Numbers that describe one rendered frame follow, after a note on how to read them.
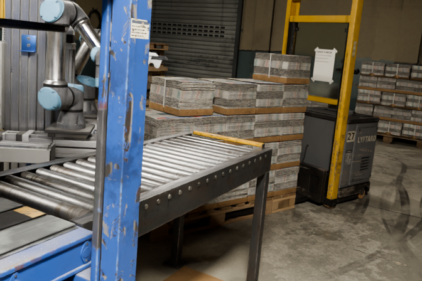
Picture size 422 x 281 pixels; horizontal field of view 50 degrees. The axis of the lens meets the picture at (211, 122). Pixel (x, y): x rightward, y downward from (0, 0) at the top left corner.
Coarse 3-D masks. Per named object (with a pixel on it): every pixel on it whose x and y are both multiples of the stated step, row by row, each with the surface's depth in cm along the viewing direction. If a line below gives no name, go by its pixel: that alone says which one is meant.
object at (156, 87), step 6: (156, 78) 313; (162, 78) 308; (174, 78) 314; (180, 78) 319; (186, 78) 324; (156, 84) 314; (162, 84) 308; (156, 90) 314; (162, 90) 309; (150, 96) 319; (156, 96) 313; (156, 102) 315
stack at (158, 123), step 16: (160, 112) 308; (144, 128) 294; (160, 128) 284; (176, 128) 292; (192, 128) 300; (208, 128) 310; (224, 128) 320; (240, 128) 330; (256, 128) 340; (272, 128) 351; (272, 144) 354; (272, 160) 357; (272, 176) 361; (240, 192) 341; (224, 208) 333; (240, 208) 344; (208, 224) 328; (224, 224) 336
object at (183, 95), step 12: (168, 84) 302; (180, 84) 292; (192, 84) 297; (204, 84) 302; (168, 96) 303; (180, 96) 292; (192, 96) 298; (204, 96) 305; (180, 108) 293; (192, 108) 300; (204, 108) 306
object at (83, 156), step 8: (168, 136) 244; (176, 136) 246; (144, 144) 222; (88, 152) 195; (56, 160) 179; (64, 160) 180; (72, 160) 181; (16, 168) 164; (24, 168) 165; (32, 168) 166; (48, 168) 171; (0, 176) 154
